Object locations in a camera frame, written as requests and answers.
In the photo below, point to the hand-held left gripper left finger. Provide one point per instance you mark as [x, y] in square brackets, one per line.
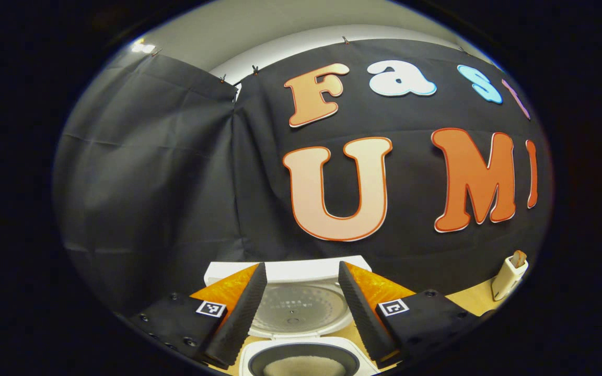
[235, 321]

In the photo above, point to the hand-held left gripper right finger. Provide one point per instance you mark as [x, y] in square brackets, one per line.
[369, 321]

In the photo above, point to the white rice cooker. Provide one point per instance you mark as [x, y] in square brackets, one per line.
[301, 313]

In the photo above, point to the white rice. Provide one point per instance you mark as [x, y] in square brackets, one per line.
[303, 368]

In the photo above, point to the white toaster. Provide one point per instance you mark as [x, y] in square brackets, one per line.
[507, 282]

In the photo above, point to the toasted bread slice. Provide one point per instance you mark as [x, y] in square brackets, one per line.
[518, 258]

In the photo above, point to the black backdrop cloth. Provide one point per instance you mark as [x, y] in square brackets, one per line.
[149, 172]

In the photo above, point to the ceiling light panel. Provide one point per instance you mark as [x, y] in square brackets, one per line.
[143, 47]

